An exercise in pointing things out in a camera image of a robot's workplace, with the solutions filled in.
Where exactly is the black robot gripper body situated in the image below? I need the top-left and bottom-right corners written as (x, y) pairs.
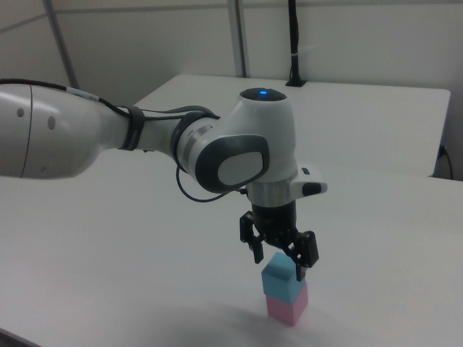
top-left (250, 200), bottom-right (300, 252)

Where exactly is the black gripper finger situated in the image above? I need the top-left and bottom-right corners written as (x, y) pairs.
top-left (238, 210), bottom-right (268, 265)
top-left (283, 228), bottom-right (321, 283)

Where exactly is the blue cube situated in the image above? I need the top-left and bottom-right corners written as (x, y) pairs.
top-left (260, 252), bottom-right (303, 304)

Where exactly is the pink cube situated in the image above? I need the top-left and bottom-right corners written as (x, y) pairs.
top-left (266, 282), bottom-right (310, 327)

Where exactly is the dark blue looped cable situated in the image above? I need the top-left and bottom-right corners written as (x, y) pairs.
top-left (174, 164), bottom-right (249, 202)

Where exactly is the grey strap on arm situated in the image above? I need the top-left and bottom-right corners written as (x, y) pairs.
top-left (117, 106), bottom-right (146, 153)

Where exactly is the black cable at wall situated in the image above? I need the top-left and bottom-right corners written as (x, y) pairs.
top-left (438, 144), bottom-right (454, 181)

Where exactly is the black camera stand pole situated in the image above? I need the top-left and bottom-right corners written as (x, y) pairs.
top-left (285, 0), bottom-right (307, 88)

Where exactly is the grey metal partition post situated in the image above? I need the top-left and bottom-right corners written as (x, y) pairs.
top-left (42, 0), bottom-right (80, 90)
top-left (227, 0), bottom-right (251, 78)

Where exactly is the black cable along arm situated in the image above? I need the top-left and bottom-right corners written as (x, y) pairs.
top-left (0, 77), bottom-right (221, 126)

